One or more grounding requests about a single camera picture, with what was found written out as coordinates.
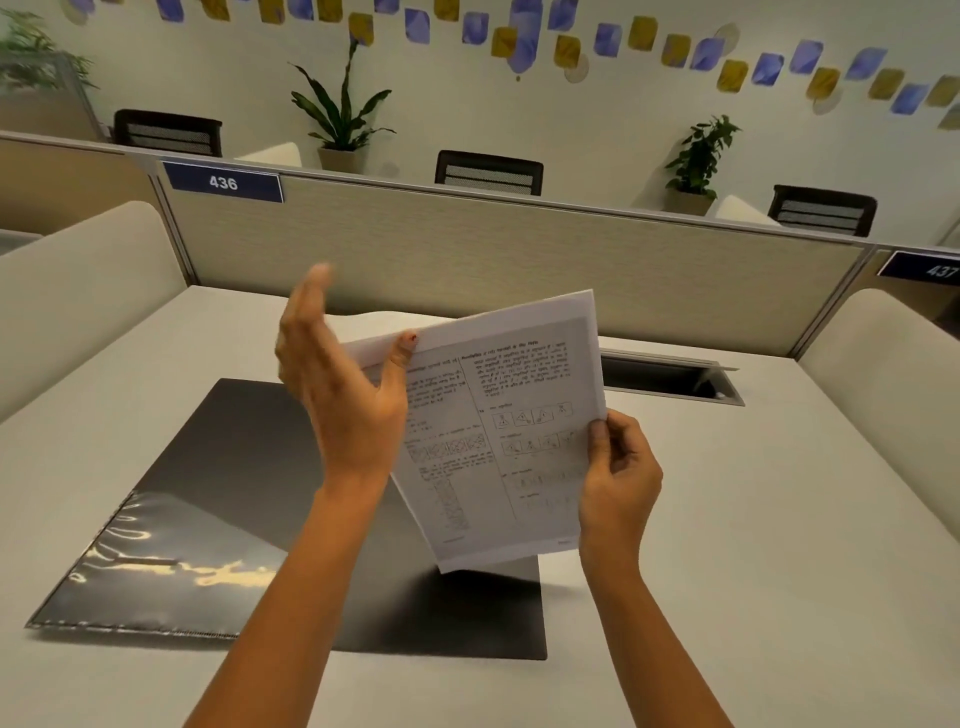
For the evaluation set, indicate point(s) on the person's right hand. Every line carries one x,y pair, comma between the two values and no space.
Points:
619,502

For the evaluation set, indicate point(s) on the person's left hand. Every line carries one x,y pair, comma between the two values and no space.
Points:
341,405

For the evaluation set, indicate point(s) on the person's left thumb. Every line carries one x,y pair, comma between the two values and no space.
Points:
399,358

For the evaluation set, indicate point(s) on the person's right thumb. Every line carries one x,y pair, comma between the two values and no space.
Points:
598,446

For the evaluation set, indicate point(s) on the white printed paper sheet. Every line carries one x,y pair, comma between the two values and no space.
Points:
510,420

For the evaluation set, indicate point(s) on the person's right forearm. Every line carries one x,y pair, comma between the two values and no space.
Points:
645,637

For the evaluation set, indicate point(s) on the person's left forearm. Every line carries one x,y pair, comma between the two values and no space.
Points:
300,600

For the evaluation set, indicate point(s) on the beige desk partition panel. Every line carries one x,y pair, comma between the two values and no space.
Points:
525,262
911,296
67,184

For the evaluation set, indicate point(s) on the black file folder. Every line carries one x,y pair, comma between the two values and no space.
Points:
240,465

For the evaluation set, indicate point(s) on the black mesh office chair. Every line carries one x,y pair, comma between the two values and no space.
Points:
169,133
823,210
489,174

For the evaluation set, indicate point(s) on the tall leafy potted plant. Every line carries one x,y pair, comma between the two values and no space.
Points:
343,127

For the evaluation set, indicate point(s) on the cream side divider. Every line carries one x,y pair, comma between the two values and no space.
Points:
892,390
274,155
75,292
742,211

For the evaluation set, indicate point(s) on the blue number sign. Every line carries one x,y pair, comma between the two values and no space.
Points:
223,182
921,268

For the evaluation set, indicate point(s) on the small bushy potted plant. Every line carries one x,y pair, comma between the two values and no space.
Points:
697,161

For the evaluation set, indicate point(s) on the fern plant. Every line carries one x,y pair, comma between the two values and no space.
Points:
34,45

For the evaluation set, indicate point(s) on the row of wall decals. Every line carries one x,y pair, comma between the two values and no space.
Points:
525,34

